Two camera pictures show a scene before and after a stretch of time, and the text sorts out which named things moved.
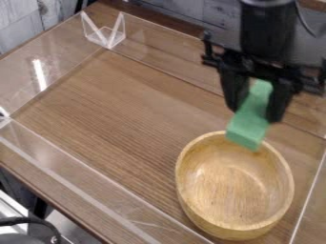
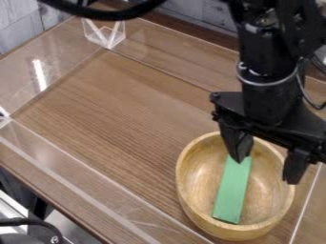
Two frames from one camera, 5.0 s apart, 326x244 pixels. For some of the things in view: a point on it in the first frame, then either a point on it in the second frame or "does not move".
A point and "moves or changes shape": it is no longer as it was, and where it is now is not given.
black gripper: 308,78 to 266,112
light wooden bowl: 235,191 does not move
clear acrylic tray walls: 104,95 does not move
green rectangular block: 248,121 moves or changes shape
